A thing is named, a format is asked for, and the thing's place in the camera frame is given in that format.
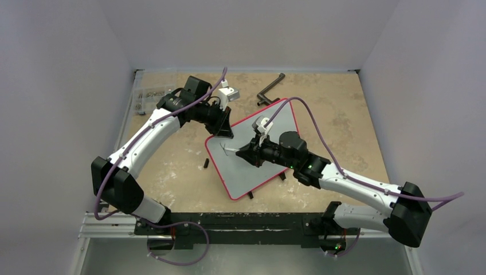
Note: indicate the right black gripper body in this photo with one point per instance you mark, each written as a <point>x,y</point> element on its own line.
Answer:
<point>257,152</point>

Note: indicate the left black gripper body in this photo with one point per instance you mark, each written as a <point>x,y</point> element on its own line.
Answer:
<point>211,117</point>

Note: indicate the red framed whiteboard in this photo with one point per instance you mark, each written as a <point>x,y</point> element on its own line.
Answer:
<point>239,170</point>

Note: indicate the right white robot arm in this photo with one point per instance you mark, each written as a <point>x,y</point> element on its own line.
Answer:
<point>400,211</point>

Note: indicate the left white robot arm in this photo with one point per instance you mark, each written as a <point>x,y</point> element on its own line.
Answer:
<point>114,178</point>

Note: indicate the clear plastic screw box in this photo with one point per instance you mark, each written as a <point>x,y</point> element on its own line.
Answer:
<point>144,100</point>

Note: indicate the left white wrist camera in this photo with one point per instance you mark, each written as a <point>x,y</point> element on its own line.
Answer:
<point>226,94</point>

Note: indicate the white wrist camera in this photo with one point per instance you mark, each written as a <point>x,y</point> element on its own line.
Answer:
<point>262,126</point>
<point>226,94</point>

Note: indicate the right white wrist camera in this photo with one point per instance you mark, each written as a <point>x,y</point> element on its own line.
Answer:
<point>262,126</point>

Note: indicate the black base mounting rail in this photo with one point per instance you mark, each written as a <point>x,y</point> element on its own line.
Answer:
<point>308,230</point>

